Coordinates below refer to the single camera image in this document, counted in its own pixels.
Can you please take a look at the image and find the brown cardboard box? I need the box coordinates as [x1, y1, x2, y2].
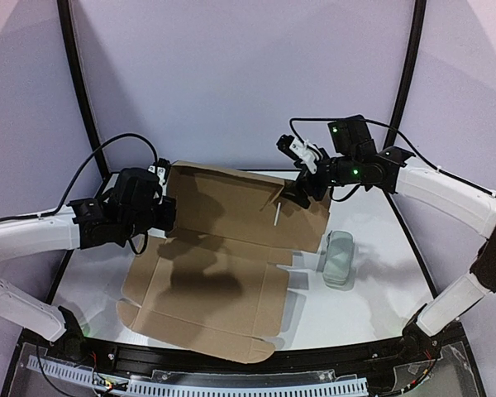
[117, 161, 330, 355]

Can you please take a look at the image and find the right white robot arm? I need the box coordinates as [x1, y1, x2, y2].
[276, 115, 496, 357]

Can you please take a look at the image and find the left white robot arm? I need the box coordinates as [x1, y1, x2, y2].
[0, 163, 176, 361]

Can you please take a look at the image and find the pale green glasses case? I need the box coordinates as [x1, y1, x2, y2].
[322, 231, 355, 289]

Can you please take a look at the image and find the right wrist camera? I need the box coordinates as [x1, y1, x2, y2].
[276, 135, 326, 175]

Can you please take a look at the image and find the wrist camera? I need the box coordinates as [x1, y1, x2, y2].
[148, 158, 171, 185]
[276, 135, 326, 175]

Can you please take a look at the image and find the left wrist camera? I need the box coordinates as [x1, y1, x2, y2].
[148, 158, 171, 185]

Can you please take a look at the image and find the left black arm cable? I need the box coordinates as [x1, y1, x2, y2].
[51, 132, 158, 256]

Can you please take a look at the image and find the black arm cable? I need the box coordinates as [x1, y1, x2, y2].
[288, 117, 496, 203]
[51, 132, 158, 256]

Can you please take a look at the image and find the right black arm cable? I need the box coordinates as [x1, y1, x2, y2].
[288, 117, 496, 203]

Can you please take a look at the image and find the black front frame rail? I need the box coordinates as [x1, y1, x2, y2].
[85, 337, 404, 375]

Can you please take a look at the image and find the right black frame post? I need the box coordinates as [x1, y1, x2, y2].
[390, 0, 427, 128]

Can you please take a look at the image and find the black frame post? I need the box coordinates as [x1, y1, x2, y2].
[390, 0, 427, 128]
[56, 0, 111, 177]

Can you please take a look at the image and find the white slotted cable duct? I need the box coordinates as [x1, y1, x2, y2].
[20, 354, 369, 397]

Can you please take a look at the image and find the left black frame post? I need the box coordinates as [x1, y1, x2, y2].
[56, 0, 111, 177]

